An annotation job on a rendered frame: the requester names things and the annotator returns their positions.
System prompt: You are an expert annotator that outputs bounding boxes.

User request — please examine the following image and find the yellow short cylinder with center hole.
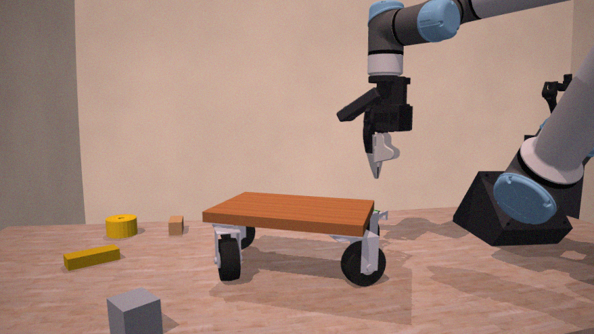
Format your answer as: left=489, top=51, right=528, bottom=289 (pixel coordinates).
left=106, top=214, right=137, bottom=239

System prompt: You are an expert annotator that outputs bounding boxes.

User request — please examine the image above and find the yellow rectangular bar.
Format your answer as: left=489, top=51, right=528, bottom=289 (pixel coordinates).
left=63, top=244, right=120, bottom=271

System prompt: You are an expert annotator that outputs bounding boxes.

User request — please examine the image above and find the brown rectangular block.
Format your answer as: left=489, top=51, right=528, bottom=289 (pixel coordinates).
left=168, top=216, right=184, bottom=235

